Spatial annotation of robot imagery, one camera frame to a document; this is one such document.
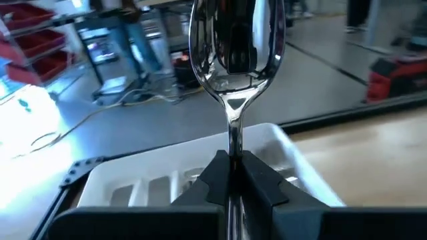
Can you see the white plastic cutlery tray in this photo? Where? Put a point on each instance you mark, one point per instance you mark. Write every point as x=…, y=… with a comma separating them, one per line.
x=160, y=166

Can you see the black rolling cart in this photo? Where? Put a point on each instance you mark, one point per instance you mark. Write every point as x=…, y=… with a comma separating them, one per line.
x=100, y=50

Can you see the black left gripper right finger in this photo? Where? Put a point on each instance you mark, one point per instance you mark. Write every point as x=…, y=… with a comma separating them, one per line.
x=267, y=200

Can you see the metal shelf rack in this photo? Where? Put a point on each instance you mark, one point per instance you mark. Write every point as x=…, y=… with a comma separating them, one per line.
x=40, y=31

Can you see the person's leg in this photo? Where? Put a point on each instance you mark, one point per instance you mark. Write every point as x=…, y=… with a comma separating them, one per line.
x=357, y=15
x=120, y=43
x=146, y=46

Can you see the silver spoon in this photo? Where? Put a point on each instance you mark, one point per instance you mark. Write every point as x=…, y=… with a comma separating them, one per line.
x=237, y=40

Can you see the red storage bin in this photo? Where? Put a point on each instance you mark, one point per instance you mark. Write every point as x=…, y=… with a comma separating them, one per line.
x=46, y=68
x=36, y=43
x=23, y=15

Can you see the black red tool bag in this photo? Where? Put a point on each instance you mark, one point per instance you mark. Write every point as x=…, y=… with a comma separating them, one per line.
x=185, y=68

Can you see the red black jobsite radio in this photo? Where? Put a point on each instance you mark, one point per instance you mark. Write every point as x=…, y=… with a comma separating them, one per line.
x=397, y=78

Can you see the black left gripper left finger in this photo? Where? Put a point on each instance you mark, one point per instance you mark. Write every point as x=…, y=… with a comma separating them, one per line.
x=207, y=190

